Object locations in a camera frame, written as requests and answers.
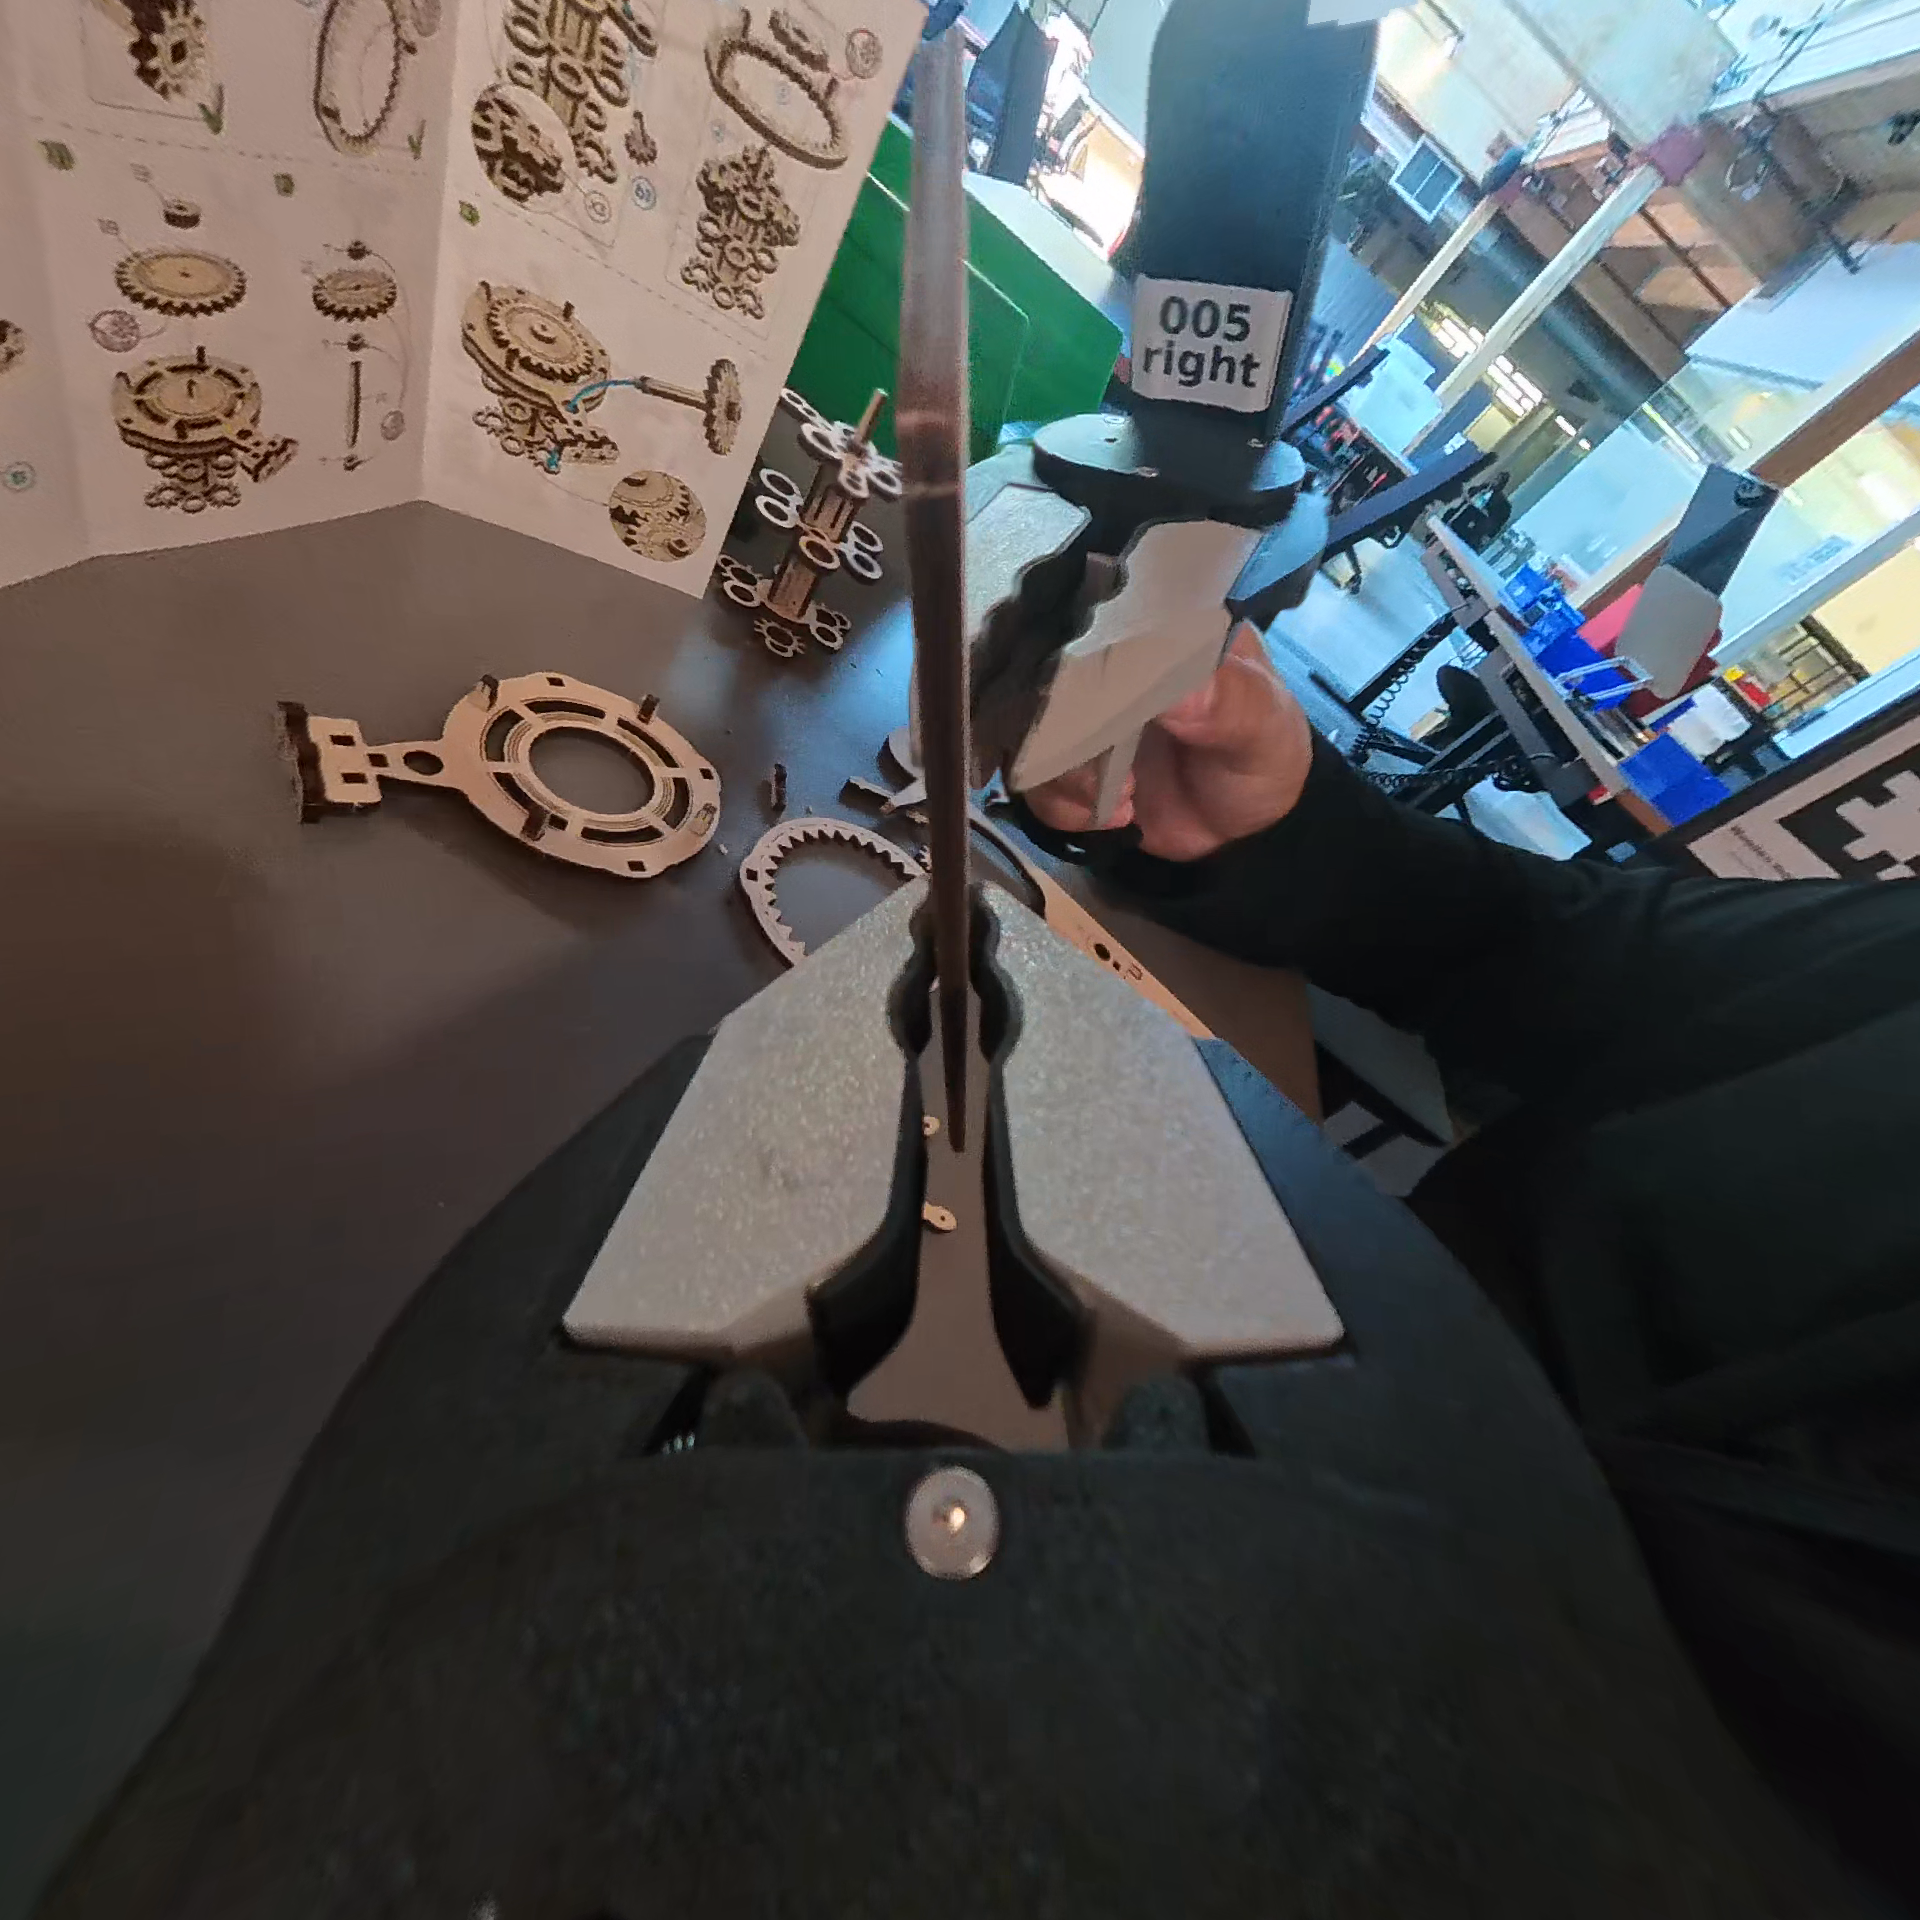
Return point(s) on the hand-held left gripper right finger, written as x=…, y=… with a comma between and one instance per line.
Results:
x=1154, y=1154

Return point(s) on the desk with blue bins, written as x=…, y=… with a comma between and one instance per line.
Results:
x=1560, y=674

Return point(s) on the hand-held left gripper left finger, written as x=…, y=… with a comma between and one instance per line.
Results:
x=751, y=1154

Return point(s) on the black white marker board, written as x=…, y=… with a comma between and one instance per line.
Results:
x=1831, y=819

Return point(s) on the green sofa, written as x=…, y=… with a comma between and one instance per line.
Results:
x=855, y=301

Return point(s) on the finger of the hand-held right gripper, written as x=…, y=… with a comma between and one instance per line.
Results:
x=1171, y=601
x=1028, y=540

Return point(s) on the pale wooden sheet with holes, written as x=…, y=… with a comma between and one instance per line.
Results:
x=1094, y=944

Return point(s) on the folded paper instruction sheet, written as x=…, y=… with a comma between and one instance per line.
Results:
x=300, y=301

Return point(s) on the person's black clothed torso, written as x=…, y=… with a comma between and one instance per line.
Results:
x=1770, y=1424

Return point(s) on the person's right forearm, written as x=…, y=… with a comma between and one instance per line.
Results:
x=1500, y=931

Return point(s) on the person's right hand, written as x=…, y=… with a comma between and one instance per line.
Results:
x=1222, y=764

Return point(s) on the thin wooden part sheet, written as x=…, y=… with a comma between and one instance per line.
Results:
x=939, y=450

